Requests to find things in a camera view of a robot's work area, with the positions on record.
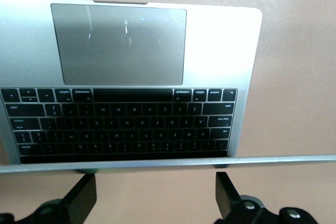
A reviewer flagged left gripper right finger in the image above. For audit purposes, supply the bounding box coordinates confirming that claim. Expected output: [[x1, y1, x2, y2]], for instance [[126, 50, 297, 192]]
[[214, 171, 320, 224]]

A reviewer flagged silver laptop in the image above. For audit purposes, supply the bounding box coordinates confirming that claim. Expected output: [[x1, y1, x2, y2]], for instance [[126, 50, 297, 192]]
[[0, 0, 336, 175]]

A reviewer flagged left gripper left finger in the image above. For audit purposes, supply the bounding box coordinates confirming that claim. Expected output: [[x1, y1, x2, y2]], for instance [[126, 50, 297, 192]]
[[0, 173, 98, 224]]

